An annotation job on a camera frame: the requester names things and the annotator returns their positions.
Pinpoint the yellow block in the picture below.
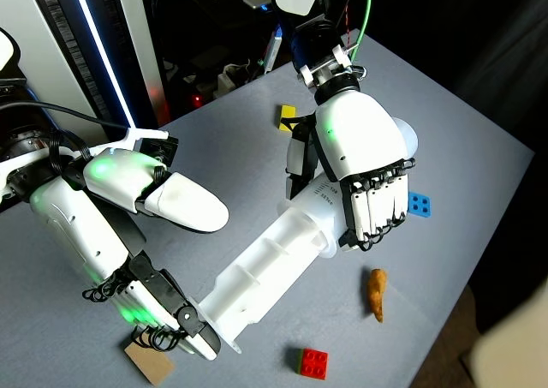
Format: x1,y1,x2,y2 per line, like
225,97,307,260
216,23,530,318
277,104,299,133

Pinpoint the white power adapter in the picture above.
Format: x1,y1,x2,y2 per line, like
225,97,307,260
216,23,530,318
216,62,253,102

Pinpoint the green cable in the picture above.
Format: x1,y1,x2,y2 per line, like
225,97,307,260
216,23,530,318
347,0,373,62

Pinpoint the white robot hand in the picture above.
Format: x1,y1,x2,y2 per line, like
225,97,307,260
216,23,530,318
284,87,419,254
28,147,230,362

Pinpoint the wrist camera on white bracket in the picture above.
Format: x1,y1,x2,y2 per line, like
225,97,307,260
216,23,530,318
96,126,180,169

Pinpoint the grey table cloth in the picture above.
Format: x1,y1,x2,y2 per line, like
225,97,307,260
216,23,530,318
0,32,536,388

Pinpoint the black curtain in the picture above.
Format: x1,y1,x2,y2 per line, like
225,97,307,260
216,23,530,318
367,0,548,337

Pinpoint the large clear plastic syringe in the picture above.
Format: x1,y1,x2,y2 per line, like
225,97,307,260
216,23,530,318
199,116,420,355

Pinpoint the black cable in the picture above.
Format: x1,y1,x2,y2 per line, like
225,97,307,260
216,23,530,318
0,100,132,133

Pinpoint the orange toy carrot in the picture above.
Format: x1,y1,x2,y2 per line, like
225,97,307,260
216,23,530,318
366,268,389,324

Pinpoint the beige rounded object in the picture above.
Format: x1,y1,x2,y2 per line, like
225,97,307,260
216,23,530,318
468,278,548,388

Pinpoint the red and green toy brick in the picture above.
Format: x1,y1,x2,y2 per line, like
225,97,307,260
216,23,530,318
292,347,330,380

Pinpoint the tan wooden block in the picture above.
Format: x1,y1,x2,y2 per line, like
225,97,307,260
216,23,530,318
123,338,176,387

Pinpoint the blue four-hole square block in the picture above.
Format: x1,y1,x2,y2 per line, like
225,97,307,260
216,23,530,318
408,193,433,220

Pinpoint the white column with light strip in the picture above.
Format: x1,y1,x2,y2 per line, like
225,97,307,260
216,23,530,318
0,0,170,128

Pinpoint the thin red cable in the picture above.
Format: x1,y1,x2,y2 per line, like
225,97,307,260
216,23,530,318
342,0,353,46

